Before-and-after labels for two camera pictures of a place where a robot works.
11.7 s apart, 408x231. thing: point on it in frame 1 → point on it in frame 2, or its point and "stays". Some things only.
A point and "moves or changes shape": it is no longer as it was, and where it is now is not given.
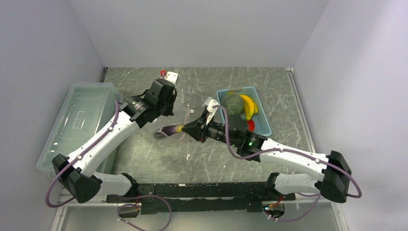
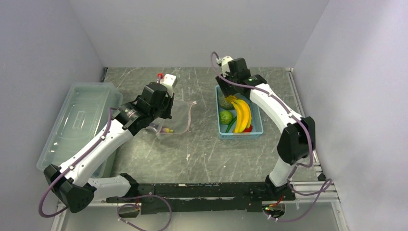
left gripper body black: (166, 109) stays
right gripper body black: (213, 130) → (229, 88)
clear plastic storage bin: (89, 110) stays
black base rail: (201, 198) stays
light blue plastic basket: (261, 124) moves or changes shape
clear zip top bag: (174, 132) moves or changes shape
